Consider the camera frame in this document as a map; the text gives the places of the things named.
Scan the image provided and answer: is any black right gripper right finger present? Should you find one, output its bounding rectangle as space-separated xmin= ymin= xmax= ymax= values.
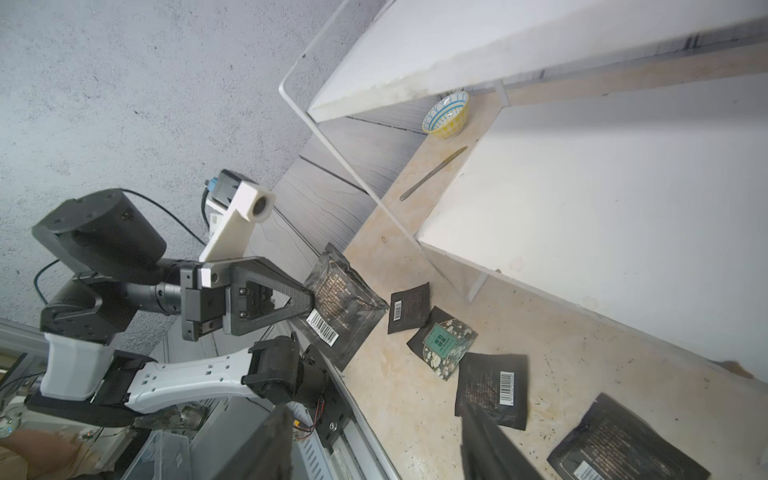
xmin=459 ymin=404 xmax=543 ymax=480

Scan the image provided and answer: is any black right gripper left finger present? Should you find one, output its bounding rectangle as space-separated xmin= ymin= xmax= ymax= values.
xmin=214 ymin=404 xmax=294 ymax=480

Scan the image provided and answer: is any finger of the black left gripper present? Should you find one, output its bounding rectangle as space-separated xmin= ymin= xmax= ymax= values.
xmin=223 ymin=294 xmax=314 ymax=336
xmin=229 ymin=257 xmax=314 ymax=312

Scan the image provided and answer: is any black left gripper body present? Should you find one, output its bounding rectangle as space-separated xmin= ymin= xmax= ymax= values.
xmin=179 ymin=262 xmax=226 ymax=341

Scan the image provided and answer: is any black barcode tea bag top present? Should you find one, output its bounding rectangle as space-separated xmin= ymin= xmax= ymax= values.
xmin=454 ymin=353 xmax=529 ymax=431

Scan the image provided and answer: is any green black bag shelf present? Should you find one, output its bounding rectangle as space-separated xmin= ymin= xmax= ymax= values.
xmin=291 ymin=244 xmax=389 ymax=370

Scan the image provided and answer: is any green label tea bag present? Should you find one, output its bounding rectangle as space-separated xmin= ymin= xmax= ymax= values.
xmin=407 ymin=307 xmax=478 ymax=380

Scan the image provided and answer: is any black barcode bag shelf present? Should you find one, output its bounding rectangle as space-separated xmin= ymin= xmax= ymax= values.
xmin=387 ymin=283 xmax=431 ymax=334

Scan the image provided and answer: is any white two-tier shelf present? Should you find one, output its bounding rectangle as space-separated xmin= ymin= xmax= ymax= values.
xmin=287 ymin=1 xmax=767 ymax=381

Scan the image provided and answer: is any small patterned bowl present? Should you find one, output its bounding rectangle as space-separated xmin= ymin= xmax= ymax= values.
xmin=422 ymin=90 xmax=470 ymax=139

